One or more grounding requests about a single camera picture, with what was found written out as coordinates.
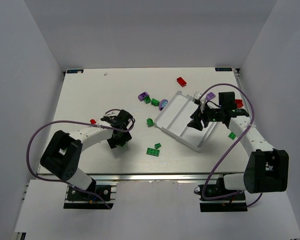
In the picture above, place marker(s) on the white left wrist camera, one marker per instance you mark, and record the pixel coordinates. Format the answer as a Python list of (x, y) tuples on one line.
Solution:
[(108, 117)]

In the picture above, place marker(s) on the red lego right side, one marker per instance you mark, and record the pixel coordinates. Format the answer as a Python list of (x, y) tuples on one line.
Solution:
[(239, 103)]

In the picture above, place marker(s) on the aluminium table edge rail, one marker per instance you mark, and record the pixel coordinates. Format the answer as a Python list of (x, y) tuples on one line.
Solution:
[(149, 177)]

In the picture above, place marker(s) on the blue label left corner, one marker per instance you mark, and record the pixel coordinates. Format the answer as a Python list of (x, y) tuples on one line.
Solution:
[(74, 71)]

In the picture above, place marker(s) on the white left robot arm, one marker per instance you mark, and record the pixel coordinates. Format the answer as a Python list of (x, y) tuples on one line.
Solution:
[(62, 154)]

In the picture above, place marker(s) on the small green lego brick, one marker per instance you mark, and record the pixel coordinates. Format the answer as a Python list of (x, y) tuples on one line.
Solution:
[(157, 145)]

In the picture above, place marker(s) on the red lego brick top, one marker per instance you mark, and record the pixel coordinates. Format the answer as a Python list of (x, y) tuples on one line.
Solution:
[(181, 81)]

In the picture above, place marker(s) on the purple arch lego brick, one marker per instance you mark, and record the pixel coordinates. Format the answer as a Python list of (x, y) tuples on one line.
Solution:
[(142, 96)]

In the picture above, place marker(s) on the white three-compartment tray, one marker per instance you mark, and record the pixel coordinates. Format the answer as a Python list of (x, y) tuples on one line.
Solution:
[(175, 116)]

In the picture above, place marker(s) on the purple paw print lego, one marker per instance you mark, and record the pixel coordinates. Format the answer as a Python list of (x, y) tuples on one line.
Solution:
[(162, 104)]

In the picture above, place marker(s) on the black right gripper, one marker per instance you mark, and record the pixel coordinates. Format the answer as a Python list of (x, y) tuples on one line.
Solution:
[(203, 117)]

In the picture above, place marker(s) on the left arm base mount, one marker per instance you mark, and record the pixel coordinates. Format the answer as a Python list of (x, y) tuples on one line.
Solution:
[(101, 198)]

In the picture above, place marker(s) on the green lego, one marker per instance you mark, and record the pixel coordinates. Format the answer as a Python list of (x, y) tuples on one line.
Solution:
[(232, 136), (147, 99), (150, 122)]

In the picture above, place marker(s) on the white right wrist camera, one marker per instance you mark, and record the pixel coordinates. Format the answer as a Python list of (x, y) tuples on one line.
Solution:
[(200, 99)]

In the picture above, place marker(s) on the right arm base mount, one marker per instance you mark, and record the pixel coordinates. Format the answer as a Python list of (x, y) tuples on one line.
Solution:
[(219, 199)]

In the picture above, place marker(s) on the small red lego left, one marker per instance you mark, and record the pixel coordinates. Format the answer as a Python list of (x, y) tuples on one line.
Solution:
[(92, 121)]

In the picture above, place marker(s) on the green 2x4 lego plate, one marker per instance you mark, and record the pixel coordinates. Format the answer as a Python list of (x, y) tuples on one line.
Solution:
[(153, 152)]

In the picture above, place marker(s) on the green 2x2 lego brick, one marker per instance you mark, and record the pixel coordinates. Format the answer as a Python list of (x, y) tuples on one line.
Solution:
[(123, 144)]

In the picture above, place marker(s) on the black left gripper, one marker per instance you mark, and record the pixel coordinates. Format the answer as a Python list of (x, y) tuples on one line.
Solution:
[(117, 139)]

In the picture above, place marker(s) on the blue label corner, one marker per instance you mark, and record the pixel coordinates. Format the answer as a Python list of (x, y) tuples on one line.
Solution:
[(223, 69), (74, 71)]

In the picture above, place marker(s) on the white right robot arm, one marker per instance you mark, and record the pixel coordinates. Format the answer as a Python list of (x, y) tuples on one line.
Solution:
[(267, 168)]

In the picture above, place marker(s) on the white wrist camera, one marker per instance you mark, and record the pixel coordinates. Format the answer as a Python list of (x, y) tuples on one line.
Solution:
[(200, 99), (108, 117)]

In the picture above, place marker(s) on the blue label right corner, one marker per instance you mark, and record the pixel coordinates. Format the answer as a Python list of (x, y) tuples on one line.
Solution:
[(223, 69)]

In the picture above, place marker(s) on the purple lego right of tray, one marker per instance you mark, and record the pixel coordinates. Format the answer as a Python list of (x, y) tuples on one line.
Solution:
[(210, 96)]

